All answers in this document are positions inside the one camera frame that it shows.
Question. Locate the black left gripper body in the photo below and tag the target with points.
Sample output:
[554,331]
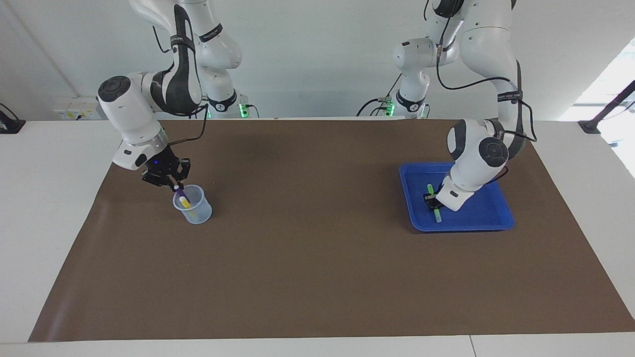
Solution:
[434,201]

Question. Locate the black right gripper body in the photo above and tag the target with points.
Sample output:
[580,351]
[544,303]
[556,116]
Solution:
[163,163]

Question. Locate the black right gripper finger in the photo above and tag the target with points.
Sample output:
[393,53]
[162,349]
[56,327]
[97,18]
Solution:
[156,180]
[184,168]

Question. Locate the green highlighter pen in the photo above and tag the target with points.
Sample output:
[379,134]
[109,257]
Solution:
[438,216]

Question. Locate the purple highlighter pen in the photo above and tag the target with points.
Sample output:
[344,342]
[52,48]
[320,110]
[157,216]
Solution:
[181,193]

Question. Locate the yellow highlighter pen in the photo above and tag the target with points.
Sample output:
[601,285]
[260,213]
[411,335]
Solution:
[184,201]

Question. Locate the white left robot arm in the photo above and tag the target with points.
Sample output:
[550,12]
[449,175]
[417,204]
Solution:
[483,49]

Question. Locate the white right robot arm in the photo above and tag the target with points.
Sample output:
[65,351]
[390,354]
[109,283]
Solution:
[129,109]

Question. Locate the blue plastic tray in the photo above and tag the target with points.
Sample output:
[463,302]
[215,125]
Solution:
[486,213]

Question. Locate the translucent blue mesh pen cup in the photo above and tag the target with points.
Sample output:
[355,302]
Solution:
[198,215]

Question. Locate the brown table mat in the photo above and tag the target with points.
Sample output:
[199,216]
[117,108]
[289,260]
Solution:
[307,272]

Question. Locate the small black table clamp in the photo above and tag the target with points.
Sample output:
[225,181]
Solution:
[10,126]

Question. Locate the black stand with pole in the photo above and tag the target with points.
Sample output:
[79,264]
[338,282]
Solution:
[590,126]

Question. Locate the white wall socket box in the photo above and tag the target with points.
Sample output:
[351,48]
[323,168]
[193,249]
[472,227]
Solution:
[79,106]

